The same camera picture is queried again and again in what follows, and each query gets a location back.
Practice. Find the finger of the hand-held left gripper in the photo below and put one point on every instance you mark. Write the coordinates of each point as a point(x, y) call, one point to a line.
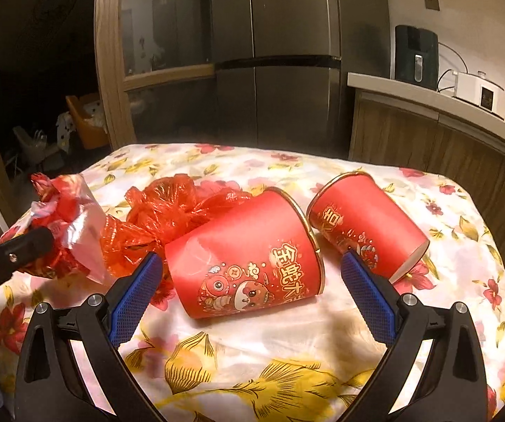
point(19, 250)

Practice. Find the white electric cooker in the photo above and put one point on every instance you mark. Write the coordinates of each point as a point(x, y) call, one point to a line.
point(476, 92)

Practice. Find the grey steel refrigerator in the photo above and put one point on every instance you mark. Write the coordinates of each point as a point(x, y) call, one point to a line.
point(278, 96)

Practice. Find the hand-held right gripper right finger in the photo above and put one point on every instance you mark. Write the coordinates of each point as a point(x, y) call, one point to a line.
point(369, 294)

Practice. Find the red plastic bag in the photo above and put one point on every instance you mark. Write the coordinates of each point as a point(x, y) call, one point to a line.
point(164, 206)

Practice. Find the white plastic chair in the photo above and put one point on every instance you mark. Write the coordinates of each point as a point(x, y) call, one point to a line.
point(32, 147)

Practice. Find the black air fryer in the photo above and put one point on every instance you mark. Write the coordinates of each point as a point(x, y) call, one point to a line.
point(415, 57)

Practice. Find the floral tablecloth table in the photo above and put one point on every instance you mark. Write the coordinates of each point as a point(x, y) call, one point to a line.
point(278, 360)

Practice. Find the wooden glass door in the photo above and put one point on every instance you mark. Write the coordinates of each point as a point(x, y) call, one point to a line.
point(107, 52)

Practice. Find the clear red plastic wrapper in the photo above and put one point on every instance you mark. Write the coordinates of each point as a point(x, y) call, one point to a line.
point(76, 228)

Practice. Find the red printed paper cup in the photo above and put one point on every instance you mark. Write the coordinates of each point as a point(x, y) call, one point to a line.
point(366, 220)
point(234, 263)

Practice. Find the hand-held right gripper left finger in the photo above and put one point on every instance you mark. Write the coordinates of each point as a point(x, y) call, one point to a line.
point(135, 299)

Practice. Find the orange chair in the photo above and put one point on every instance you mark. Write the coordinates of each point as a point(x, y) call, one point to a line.
point(89, 127)

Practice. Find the dark wall socket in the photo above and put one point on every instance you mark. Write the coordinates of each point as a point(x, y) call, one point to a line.
point(432, 2)

